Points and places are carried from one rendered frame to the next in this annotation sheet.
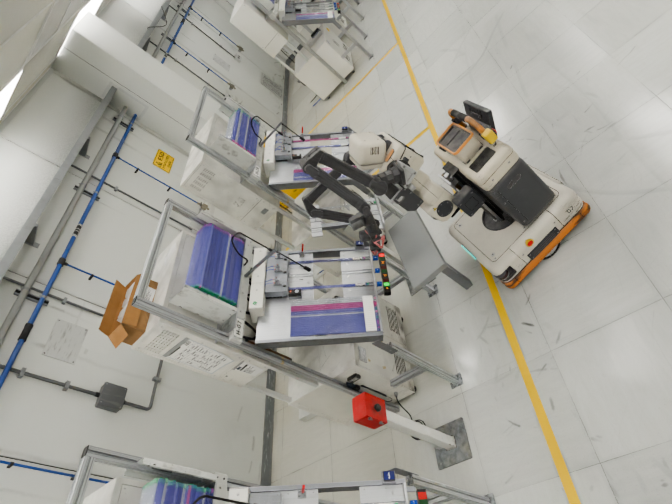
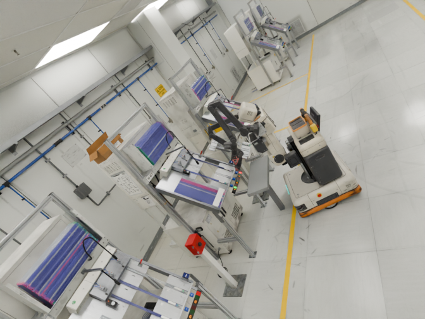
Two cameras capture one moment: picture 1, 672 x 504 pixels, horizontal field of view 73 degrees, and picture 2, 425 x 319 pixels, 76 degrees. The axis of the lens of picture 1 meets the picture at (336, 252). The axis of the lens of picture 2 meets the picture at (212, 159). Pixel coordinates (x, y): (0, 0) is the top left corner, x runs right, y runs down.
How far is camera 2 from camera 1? 0.46 m
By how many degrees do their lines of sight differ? 9
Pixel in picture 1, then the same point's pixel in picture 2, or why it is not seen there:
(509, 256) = (305, 198)
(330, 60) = (269, 70)
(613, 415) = (321, 302)
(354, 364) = (201, 221)
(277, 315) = (172, 179)
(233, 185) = (183, 111)
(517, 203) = (318, 170)
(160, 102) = (171, 61)
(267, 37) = (240, 47)
